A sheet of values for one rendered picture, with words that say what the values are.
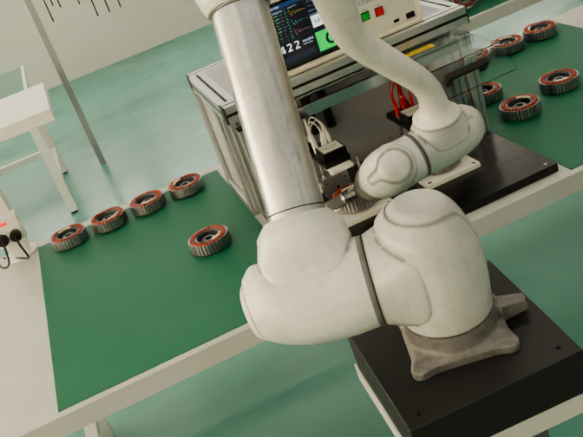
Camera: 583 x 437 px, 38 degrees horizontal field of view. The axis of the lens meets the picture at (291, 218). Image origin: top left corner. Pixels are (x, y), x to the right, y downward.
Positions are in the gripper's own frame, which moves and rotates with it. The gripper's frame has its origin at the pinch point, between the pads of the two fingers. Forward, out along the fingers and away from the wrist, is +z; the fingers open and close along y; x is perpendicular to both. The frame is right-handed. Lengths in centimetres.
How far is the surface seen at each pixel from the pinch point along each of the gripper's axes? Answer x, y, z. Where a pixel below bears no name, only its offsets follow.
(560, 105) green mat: -1, 67, 10
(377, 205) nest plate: -4.7, 3.3, -3.9
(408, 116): 12.6, 21.4, -1.4
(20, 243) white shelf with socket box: 34, -86, 60
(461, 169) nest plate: -5.4, 26.4, -5.0
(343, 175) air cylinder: 6.7, 2.5, 10.2
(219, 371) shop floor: -31, -46, 107
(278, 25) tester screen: 44.6, -1.1, -10.5
